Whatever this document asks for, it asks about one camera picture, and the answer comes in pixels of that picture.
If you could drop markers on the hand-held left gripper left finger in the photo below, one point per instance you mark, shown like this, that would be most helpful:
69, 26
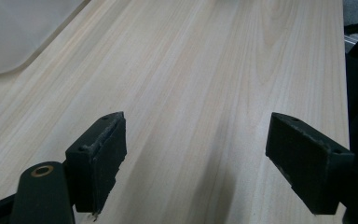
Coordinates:
99, 161

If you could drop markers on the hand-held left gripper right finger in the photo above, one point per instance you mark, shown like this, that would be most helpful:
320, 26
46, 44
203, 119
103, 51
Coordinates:
310, 165

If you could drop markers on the clear plastic container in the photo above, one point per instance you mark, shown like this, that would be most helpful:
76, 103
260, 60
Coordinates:
12, 34

